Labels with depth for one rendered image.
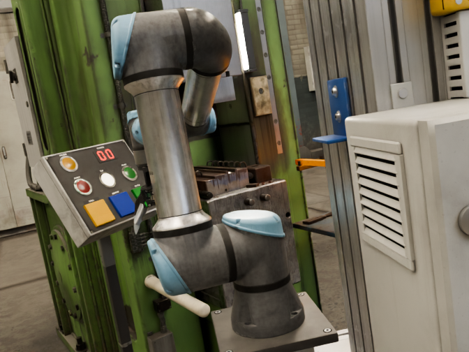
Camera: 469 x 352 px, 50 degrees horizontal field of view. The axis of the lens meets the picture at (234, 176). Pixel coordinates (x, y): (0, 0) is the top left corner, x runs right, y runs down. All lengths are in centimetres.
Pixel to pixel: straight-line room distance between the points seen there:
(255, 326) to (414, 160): 61
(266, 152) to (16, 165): 518
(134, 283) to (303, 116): 722
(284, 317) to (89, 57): 130
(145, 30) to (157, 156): 23
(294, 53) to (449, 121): 858
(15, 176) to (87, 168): 551
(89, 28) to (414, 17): 148
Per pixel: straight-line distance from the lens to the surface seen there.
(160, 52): 96
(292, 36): 905
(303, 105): 902
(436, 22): 70
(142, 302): 210
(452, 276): 49
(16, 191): 716
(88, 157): 167
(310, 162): 217
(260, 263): 98
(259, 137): 228
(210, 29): 99
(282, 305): 101
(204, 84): 113
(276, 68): 238
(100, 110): 197
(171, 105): 96
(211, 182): 199
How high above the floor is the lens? 127
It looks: 8 degrees down
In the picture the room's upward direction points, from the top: 9 degrees counter-clockwise
